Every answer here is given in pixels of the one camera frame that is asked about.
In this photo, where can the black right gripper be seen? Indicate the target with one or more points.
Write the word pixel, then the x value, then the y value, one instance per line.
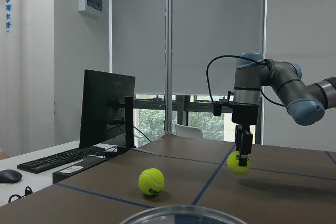
pixel 244 115

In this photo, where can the clear tennis ball can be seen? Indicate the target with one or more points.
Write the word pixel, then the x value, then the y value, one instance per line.
pixel 182 214

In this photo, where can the black computer mouse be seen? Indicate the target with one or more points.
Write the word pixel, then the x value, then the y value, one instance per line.
pixel 9 176

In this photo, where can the black computer monitor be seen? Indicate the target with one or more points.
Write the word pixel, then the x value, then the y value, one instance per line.
pixel 107 108

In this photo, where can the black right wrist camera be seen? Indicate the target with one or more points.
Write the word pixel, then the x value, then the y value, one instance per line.
pixel 223 102

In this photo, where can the aluminium frame post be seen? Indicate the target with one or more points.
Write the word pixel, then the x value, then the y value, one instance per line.
pixel 168 61

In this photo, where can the black cardboard box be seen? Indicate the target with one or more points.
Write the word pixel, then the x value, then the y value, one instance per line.
pixel 77 168

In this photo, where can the white chair back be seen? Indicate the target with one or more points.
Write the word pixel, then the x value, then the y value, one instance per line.
pixel 188 131

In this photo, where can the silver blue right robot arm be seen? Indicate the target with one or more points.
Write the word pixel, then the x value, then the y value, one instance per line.
pixel 305 104

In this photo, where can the Wilson tennis ball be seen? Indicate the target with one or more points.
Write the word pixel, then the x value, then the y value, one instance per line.
pixel 151 181

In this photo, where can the black keyboard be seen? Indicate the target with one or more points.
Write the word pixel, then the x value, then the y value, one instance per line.
pixel 56 160

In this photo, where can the Roland Garros tennis ball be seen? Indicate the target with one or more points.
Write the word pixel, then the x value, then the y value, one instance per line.
pixel 233 164

